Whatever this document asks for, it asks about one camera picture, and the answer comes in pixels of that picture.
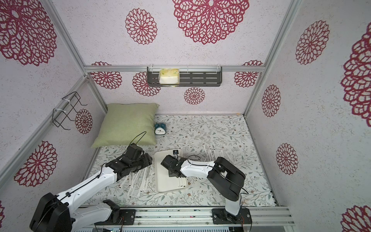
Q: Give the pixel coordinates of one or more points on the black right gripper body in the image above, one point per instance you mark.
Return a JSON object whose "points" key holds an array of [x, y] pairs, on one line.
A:
{"points": [[168, 164]]}

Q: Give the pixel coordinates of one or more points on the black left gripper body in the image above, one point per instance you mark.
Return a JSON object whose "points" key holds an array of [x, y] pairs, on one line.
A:
{"points": [[143, 162]]}

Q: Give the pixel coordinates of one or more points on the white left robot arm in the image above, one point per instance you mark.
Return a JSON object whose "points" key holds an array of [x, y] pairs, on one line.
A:
{"points": [[63, 213]]}

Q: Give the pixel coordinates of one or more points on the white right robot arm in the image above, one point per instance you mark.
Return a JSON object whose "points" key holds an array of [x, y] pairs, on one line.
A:
{"points": [[226, 178]]}

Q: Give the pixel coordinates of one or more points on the green linen pillow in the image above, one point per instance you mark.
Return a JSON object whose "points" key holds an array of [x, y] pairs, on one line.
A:
{"points": [[124, 122]]}

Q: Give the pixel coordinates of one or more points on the teal alarm clock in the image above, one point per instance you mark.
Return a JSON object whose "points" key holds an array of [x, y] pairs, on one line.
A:
{"points": [[160, 129]]}

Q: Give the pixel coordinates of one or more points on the yellow sponge pack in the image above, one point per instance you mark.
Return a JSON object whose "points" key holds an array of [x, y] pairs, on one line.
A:
{"points": [[169, 76]]}

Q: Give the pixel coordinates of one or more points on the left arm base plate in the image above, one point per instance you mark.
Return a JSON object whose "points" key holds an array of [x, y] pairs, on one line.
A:
{"points": [[123, 217]]}

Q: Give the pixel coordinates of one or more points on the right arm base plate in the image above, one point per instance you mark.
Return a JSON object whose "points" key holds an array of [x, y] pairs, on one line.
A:
{"points": [[221, 216]]}

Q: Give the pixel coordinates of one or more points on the black wire wall rack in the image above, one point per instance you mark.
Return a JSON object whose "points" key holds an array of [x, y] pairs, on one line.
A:
{"points": [[69, 103]]}

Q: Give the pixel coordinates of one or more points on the dark metal wall shelf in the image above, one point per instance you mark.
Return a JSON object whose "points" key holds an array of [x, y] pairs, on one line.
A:
{"points": [[204, 78]]}

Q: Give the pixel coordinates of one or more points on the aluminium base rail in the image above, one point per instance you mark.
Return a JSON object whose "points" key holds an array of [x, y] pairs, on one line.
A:
{"points": [[188, 216]]}

